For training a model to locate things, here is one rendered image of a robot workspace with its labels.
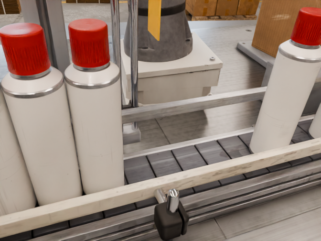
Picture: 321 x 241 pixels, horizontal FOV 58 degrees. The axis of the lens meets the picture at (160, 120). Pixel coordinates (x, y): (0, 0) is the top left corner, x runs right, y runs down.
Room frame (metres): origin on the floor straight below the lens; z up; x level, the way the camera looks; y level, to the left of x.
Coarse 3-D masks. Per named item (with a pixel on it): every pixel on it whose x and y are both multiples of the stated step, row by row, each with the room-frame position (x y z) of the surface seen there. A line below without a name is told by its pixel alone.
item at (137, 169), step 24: (216, 144) 0.34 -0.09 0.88; (240, 144) 0.34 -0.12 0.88; (144, 168) 0.28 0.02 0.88; (168, 168) 0.28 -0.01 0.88; (192, 168) 0.28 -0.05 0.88; (264, 168) 0.29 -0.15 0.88; (192, 192) 0.24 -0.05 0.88; (96, 216) 0.20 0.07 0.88; (0, 240) 0.16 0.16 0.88; (24, 240) 0.17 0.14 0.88
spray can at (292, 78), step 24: (312, 24) 0.31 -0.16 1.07; (288, 48) 0.32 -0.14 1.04; (312, 48) 0.31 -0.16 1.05; (288, 72) 0.31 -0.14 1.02; (312, 72) 0.31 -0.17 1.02; (264, 96) 0.34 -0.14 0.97; (288, 96) 0.31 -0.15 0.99; (264, 120) 0.32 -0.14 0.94; (288, 120) 0.30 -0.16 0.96; (264, 144) 0.31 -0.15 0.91; (288, 144) 0.31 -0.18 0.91
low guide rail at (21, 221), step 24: (312, 144) 0.31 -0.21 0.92; (216, 168) 0.25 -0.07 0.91; (240, 168) 0.26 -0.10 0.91; (96, 192) 0.21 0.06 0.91; (120, 192) 0.21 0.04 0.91; (144, 192) 0.21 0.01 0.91; (0, 216) 0.17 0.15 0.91; (24, 216) 0.17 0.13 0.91; (48, 216) 0.18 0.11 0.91; (72, 216) 0.18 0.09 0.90
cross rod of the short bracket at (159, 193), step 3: (156, 189) 0.22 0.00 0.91; (159, 189) 0.22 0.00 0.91; (162, 189) 0.22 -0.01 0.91; (153, 192) 0.22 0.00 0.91; (156, 192) 0.21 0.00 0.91; (159, 192) 0.21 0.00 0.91; (162, 192) 0.21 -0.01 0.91; (156, 195) 0.21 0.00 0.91; (159, 195) 0.21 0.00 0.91; (162, 195) 0.21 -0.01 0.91; (165, 195) 0.21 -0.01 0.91; (156, 198) 0.21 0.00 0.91; (159, 198) 0.21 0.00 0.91; (162, 198) 0.21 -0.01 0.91; (165, 198) 0.21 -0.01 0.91; (159, 201) 0.20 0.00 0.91; (162, 201) 0.20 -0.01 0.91; (165, 201) 0.20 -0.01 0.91
